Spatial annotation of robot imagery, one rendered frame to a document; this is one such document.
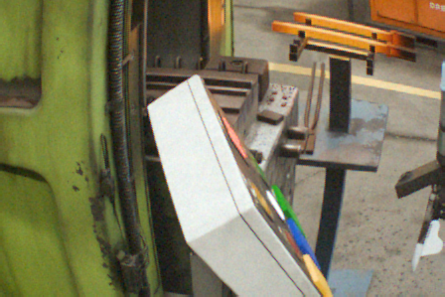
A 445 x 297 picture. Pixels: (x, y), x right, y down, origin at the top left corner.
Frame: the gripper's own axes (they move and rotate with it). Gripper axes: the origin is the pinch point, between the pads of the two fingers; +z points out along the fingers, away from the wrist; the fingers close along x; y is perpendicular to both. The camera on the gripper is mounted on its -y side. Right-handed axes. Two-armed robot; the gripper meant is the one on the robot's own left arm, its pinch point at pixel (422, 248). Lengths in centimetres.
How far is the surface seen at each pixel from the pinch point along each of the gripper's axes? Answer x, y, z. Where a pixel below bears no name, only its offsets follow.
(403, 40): 101, -36, -1
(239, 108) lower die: 23, -50, -5
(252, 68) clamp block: 43, -58, -5
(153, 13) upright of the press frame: 45, -84, -13
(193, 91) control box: -13.9, -36.5, -26.0
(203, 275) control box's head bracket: -25.3, -29.1, -5.3
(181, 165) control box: -27.5, -29.8, -23.9
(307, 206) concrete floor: 147, -88, 93
